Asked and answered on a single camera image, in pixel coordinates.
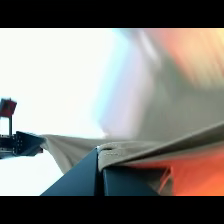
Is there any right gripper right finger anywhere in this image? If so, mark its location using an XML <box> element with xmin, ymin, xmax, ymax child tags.
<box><xmin>101</xmin><ymin>165</ymin><xmax>160</xmax><ymax>197</ymax></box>

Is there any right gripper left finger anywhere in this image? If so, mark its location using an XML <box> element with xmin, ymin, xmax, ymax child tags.
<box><xmin>40</xmin><ymin>147</ymin><xmax>100</xmax><ymax>197</ymax></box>

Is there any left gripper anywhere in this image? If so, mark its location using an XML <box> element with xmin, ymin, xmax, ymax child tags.
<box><xmin>0</xmin><ymin>130</ymin><xmax>46</xmax><ymax>159</ymax></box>

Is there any grey-brown garment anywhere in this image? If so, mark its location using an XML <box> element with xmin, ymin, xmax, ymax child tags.
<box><xmin>40</xmin><ymin>121</ymin><xmax>224</xmax><ymax>197</ymax></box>

